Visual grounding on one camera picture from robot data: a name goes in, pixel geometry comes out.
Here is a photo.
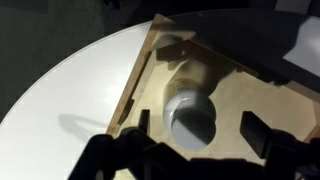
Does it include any wooden slatted tray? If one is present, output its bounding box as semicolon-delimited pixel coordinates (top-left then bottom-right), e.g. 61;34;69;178
105;13;320;180

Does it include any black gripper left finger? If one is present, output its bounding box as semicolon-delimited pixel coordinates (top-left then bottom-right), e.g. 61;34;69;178
137;108;151;134

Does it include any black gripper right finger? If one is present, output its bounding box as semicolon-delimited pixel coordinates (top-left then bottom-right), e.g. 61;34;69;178
239;110;275;160

